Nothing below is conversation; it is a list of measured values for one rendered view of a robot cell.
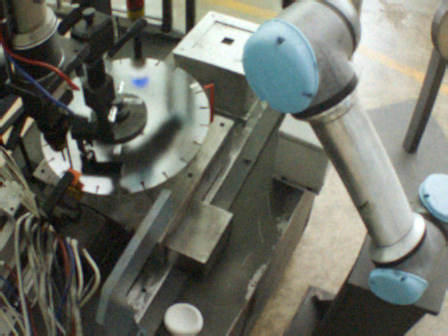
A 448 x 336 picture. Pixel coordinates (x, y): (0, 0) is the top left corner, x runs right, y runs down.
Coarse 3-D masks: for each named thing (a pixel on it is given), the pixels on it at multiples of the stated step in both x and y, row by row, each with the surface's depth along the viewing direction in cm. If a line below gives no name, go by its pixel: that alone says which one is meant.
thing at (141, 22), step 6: (144, 18) 75; (132, 24) 75; (138, 24) 75; (144, 24) 75; (132, 30) 74; (138, 30) 75; (126, 36) 74; (132, 36) 75; (120, 42) 74; (126, 42) 74; (114, 48) 73; (120, 48) 74; (108, 54) 73; (114, 54) 74
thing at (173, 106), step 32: (128, 64) 108; (160, 64) 108; (160, 96) 103; (192, 96) 103; (160, 128) 98; (192, 128) 98; (96, 160) 94; (128, 160) 94; (160, 160) 94; (128, 192) 90
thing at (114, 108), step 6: (120, 84) 98; (120, 90) 97; (120, 96) 95; (114, 102) 94; (120, 102) 95; (126, 102) 95; (132, 102) 95; (138, 102) 95; (114, 108) 94; (120, 108) 96; (114, 114) 94
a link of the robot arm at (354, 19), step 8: (280, 0) 79; (288, 0) 77; (296, 0) 76; (328, 0) 72; (336, 0) 72; (344, 0) 73; (344, 8) 72; (352, 8) 73; (352, 16) 72; (352, 24) 72; (360, 24) 74; (360, 32) 74
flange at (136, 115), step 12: (132, 96) 101; (108, 108) 97; (132, 108) 99; (144, 108) 99; (96, 120) 98; (120, 120) 97; (132, 120) 98; (144, 120) 98; (120, 132) 96; (132, 132) 96
